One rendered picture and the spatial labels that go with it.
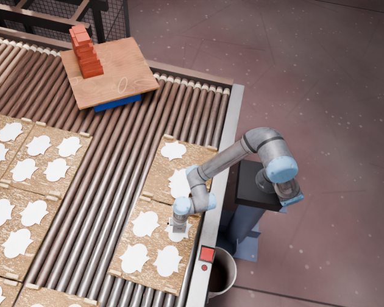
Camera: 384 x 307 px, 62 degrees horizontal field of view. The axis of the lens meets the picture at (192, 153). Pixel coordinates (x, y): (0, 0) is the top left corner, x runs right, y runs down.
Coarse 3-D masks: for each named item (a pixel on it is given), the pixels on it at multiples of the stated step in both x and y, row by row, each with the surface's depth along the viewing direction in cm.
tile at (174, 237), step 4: (188, 224) 165; (168, 228) 163; (188, 228) 164; (168, 232) 163; (172, 236) 161; (176, 236) 162; (180, 236) 162; (184, 236) 162; (172, 240) 160; (176, 240) 161; (180, 240) 161
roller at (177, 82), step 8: (176, 80) 222; (176, 88) 219; (168, 104) 210; (168, 112) 207; (160, 120) 204; (160, 128) 199; (160, 136) 197; (152, 144) 193; (152, 152) 190; (152, 160) 188; (144, 168) 184; (144, 176) 181; (136, 192) 175; (136, 200) 173; (128, 216) 168; (120, 240) 161; (104, 280) 151; (112, 280) 151; (104, 288) 148; (104, 296) 147; (104, 304) 146
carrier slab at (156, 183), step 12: (192, 144) 193; (156, 156) 187; (192, 156) 189; (204, 156) 190; (156, 168) 182; (168, 168) 183; (180, 168) 184; (156, 180) 178; (168, 180) 179; (156, 192) 174; (168, 192) 175
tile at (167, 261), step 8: (168, 248) 158; (160, 256) 156; (168, 256) 156; (176, 256) 156; (152, 264) 154; (160, 264) 154; (168, 264) 154; (176, 264) 154; (160, 272) 152; (168, 272) 152
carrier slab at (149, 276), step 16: (144, 208) 169; (160, 208) 170; (128, 224) 164; (160, 224) 165; (192, 224) 167; (128, 240) 159; (144, 240) 160; (160, 240) 161; (192, 240) 162; (144, 272) 152; (176, 272) 153; (160, 288) 149; (176, 288) 150
